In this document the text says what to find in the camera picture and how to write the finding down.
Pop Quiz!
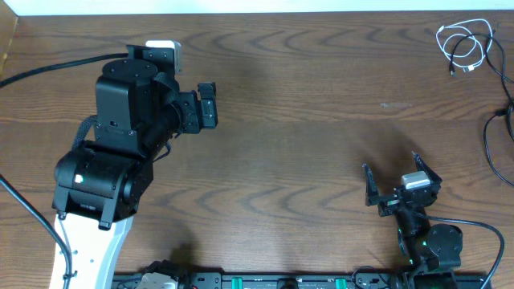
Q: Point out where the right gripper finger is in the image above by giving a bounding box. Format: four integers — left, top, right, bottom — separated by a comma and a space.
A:
362, 164, 380, 206
413, 153, 442, 185

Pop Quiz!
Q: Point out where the black USB cable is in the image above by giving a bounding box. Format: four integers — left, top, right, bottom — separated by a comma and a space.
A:
448, 31, 514, 105
482, 104, 514, 189

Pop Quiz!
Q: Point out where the white USB cable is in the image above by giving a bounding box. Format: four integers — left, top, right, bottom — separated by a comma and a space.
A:
435, 18, 494, 74

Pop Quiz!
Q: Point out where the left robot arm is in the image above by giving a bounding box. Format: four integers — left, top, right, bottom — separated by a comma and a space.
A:
50, 40, 218, 288

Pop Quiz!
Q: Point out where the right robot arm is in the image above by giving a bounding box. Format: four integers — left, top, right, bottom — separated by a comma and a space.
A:
363, 153, 463, 288

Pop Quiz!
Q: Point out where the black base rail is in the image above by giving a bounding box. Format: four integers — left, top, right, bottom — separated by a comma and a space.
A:
109, 260, 486, 289

